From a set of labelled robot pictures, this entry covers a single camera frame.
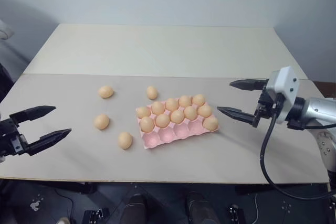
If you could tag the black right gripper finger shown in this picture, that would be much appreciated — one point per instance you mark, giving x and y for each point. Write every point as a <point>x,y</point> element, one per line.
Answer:
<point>239,114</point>
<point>249,84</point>

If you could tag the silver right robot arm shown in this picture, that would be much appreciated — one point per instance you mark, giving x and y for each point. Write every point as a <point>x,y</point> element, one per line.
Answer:
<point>319,108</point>

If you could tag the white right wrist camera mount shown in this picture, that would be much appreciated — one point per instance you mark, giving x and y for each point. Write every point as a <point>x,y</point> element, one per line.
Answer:
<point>282,81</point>

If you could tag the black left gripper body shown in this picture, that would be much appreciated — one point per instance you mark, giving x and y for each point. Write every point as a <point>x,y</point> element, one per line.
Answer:
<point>10,136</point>

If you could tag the black table frame bar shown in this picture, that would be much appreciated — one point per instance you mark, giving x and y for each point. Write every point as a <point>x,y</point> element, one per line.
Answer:
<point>262,189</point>
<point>65,186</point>

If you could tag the dark rounded shape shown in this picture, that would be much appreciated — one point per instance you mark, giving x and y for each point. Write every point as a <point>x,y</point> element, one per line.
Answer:
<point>198,208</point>
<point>136,208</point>

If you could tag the brown egg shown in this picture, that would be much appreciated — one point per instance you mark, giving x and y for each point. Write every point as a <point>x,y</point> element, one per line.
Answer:
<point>157,107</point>
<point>177,116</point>
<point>185,101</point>
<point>210,123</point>
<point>101,121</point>
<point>147,124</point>
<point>144,112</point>
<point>190,112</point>
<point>125,140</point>
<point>172,104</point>
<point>152,92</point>
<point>105,91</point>
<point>162,120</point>
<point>204,111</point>
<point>198,99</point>

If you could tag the pink egg tray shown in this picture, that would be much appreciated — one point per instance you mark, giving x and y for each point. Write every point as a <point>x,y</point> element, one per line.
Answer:
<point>166,136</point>

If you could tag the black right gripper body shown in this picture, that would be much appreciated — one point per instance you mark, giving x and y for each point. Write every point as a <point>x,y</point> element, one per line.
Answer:
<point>266,103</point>

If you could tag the black floor bracket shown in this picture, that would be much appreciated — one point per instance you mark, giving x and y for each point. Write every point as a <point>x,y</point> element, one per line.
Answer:
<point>236,214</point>
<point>95,216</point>

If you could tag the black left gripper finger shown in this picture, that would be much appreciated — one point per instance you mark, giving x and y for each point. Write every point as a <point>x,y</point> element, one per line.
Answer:
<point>32,113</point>
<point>47,141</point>

